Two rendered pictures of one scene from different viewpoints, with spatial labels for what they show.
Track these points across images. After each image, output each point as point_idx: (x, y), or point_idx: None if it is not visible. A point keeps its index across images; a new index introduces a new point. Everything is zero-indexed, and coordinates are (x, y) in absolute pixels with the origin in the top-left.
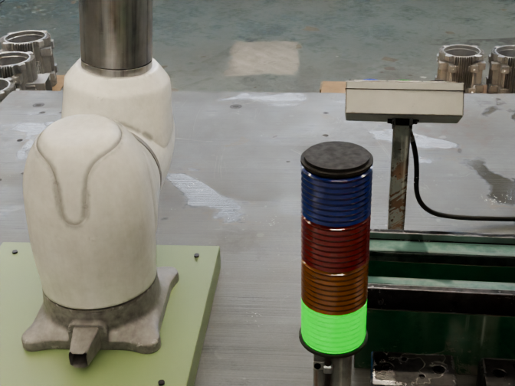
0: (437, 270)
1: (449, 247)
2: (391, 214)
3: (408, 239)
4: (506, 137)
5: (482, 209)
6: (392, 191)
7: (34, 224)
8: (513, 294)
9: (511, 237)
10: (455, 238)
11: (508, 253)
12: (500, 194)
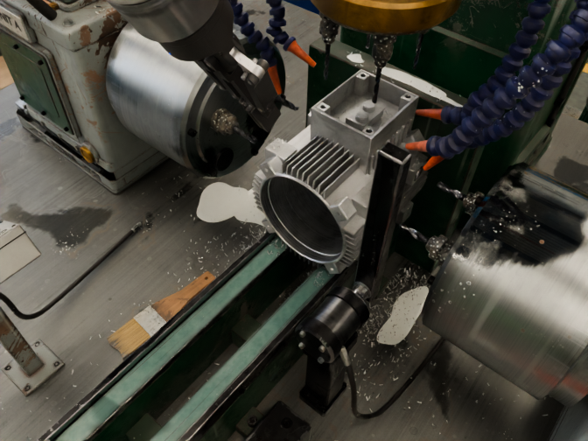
0: (133, 406)
1: (129, 382)
2: (19, 357)
3: (89, 405)
4: (11, 164)
5: (66, 265)
6: (9, 345)
7: None
8: (227, 397)
9: (166, 329)
10: (127, 368)
11: (177, 346)
12: (66, 237)
